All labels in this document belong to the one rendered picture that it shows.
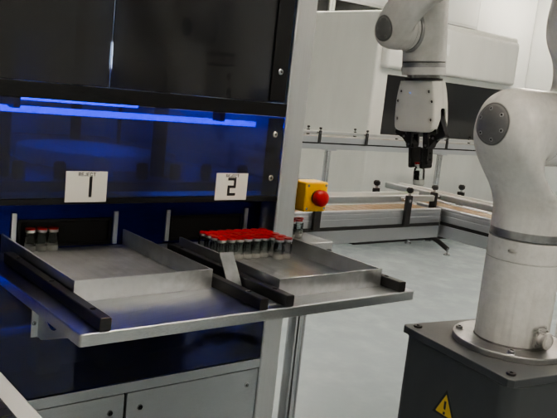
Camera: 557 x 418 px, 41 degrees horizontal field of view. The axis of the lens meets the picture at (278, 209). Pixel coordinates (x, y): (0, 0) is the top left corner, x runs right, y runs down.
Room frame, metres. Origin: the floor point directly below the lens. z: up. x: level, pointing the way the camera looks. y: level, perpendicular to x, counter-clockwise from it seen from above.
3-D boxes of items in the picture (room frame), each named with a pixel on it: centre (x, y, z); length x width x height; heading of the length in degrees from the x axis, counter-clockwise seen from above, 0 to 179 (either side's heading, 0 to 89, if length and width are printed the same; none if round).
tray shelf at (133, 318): (1.39, 0.14, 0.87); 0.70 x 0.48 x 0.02; 130
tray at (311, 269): (1.48, -0.01, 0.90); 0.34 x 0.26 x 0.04; 40
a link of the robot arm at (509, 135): (1.20, -0.38, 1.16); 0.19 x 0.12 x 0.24; 122
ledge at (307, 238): (1.85, -0.05, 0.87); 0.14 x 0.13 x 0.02; 40
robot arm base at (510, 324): (1.21, -0.41, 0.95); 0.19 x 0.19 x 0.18
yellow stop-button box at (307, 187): (1.80, -0.07, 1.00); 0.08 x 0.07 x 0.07; 40
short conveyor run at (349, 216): (2.10, -0.20, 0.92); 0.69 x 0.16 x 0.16; 130
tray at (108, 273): (1.34, 0.31, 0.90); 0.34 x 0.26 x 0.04; 40
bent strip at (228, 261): (1.28, 0.04, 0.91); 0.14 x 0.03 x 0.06; 40
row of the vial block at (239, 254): (1.55, 0.05, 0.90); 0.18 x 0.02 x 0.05; 130
